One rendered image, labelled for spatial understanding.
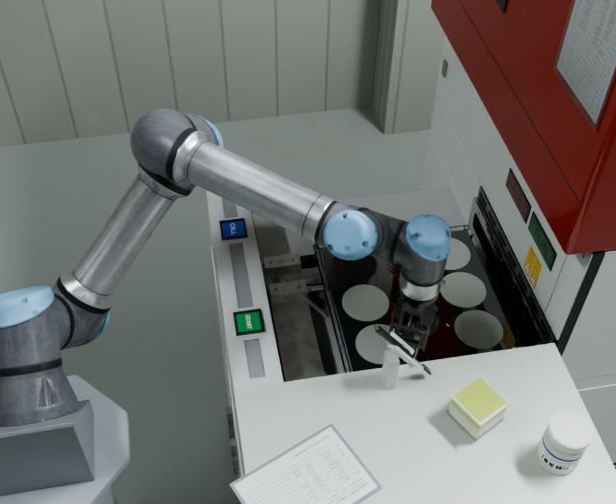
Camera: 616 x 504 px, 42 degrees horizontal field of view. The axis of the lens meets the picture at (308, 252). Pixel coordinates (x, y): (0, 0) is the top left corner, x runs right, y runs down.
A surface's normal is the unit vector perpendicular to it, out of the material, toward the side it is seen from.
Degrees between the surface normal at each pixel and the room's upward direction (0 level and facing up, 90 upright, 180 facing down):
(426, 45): 90
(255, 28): 90
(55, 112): 90
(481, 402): 0
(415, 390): 0
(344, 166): 0
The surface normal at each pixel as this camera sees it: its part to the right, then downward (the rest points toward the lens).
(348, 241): -0.29, 0.05
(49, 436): 0.19, 0.72
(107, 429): 0.01, -0.68
